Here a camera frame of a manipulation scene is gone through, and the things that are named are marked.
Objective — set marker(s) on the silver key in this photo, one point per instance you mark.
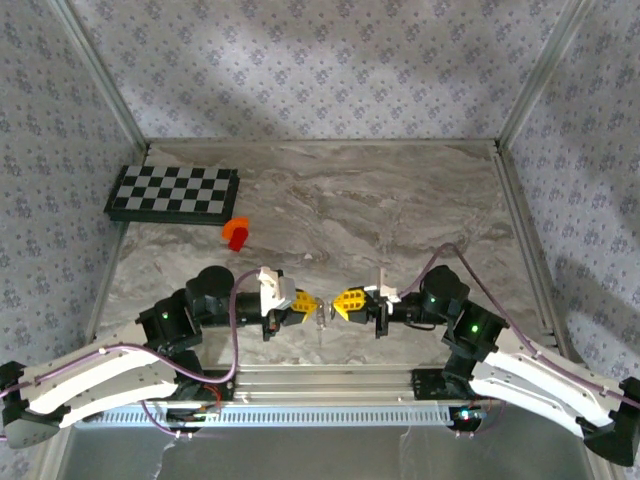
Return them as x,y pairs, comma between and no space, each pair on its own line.
320,327

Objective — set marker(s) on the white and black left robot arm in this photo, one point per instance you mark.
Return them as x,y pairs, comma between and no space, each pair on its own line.
100,380

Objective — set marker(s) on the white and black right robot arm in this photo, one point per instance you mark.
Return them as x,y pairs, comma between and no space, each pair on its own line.
530,380

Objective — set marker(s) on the red plastic block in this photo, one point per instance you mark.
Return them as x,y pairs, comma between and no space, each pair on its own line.
237,241

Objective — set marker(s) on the orange curved plastic piece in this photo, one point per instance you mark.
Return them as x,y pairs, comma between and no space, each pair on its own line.
235,225

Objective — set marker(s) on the black and grey checkerboard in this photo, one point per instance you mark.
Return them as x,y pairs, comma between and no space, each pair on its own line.
170,190

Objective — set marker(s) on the small circuit board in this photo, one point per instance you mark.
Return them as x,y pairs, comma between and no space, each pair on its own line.
190,415
465,415

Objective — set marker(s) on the grey metal panel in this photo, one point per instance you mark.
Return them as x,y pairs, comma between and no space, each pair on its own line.
300,455

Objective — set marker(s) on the wide aluminium base rail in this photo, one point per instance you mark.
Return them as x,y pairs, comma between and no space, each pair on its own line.
325,385

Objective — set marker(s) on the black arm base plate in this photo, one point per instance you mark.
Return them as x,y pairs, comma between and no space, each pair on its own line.
225,387
425,382

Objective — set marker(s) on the aluminium table side rail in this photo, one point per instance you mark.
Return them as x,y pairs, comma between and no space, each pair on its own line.
99,310
515,200

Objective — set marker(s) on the thin aluminium table rail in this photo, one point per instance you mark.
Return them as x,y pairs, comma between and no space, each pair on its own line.
325,142

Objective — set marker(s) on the aluminium frame post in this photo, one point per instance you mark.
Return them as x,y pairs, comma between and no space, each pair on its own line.
541,75
102,75

